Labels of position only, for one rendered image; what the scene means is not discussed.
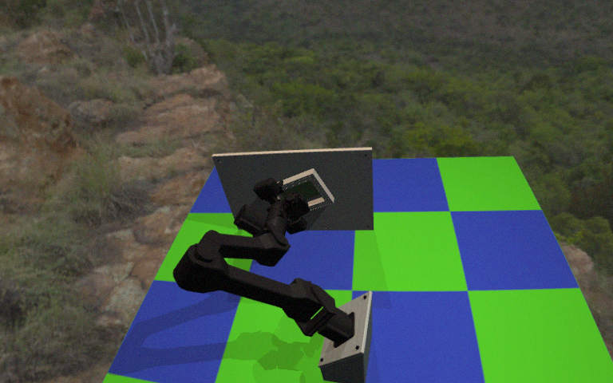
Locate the dark grey wall panel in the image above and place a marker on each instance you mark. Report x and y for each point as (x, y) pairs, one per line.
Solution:
(346, 172)

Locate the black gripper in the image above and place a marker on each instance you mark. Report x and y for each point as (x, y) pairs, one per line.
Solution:
(268, 190)

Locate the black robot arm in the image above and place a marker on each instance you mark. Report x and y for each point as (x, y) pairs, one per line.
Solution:
(203, 269)

